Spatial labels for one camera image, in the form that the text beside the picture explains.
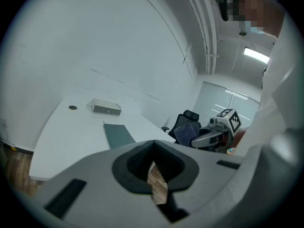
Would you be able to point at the white wall outlet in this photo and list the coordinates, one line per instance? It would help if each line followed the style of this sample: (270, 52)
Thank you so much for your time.
(3, 123)

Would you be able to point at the person's head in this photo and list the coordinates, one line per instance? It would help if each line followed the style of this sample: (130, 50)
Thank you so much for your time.
(259, 6)

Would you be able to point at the white ceiling pipes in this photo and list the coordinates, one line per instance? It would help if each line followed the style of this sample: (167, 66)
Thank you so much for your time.
(209, 32)

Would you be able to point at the person's white t-shirt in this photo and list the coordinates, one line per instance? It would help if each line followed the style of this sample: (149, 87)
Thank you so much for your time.
(280, 91)

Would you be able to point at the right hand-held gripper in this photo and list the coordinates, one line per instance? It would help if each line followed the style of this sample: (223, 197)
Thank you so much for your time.
(234, 122)

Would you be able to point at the black head-mounted camera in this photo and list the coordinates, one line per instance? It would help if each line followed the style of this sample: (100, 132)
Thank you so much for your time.
(223, 8)

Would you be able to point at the person's right forearm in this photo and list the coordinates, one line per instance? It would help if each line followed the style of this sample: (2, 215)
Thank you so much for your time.
(240, 138)

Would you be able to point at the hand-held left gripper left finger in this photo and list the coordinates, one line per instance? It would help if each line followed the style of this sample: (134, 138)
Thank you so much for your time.
(95, 186)

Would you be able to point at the small grey gripper camera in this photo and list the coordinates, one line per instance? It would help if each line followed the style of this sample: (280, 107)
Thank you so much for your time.
(213, 120)

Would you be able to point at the rectangular ceiling light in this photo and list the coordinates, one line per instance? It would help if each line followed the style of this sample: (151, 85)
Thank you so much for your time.
(256, 54)

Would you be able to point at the frosted glass partition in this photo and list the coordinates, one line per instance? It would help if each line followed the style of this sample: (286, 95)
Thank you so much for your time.
(213, 98)

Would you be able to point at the black mesh office chair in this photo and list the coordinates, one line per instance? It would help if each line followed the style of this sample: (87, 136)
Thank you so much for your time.
(183, 120)

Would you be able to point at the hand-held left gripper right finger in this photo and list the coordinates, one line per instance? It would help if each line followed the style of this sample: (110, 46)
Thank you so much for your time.
(209, 174)

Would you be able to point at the white table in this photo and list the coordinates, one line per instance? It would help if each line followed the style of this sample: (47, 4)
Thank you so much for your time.
(71, 139)

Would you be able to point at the round ceiling fixture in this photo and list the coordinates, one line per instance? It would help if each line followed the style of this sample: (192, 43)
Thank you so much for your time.
(242, 33)

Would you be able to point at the dark grey notebook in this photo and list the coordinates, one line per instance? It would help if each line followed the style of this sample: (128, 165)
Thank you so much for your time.
(117, 135)

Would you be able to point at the light blue face mask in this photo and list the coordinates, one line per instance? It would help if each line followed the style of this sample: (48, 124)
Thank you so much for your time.
(254, 28)

